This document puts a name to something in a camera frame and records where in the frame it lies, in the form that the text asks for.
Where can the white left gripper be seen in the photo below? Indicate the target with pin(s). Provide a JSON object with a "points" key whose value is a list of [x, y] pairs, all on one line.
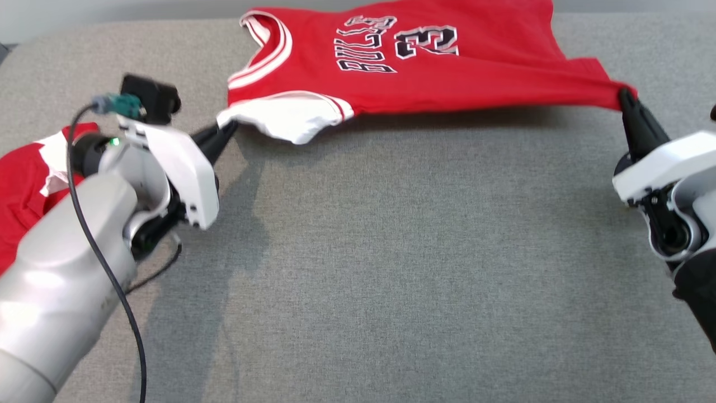
{"points": [[179, 162]]}

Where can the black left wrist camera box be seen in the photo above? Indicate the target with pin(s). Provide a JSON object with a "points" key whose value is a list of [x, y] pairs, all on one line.
{"points": [[151, 95]]}

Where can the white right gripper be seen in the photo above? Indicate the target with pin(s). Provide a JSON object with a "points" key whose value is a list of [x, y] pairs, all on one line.
{"points": [[660, 162]]}

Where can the red shorts with white trim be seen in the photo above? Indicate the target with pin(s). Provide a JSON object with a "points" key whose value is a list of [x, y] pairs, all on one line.
{"points": [[22, 190]]}

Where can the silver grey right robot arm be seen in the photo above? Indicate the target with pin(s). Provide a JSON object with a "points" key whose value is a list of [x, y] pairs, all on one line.
{"points": [[693, 224]]}

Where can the red Bulls basketball jersey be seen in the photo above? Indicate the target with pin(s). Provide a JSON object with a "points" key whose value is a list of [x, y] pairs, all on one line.
{"points": [[447, 84]]}

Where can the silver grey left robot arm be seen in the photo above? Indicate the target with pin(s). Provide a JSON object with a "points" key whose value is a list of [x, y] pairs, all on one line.
{"points": [[56, 268]]}

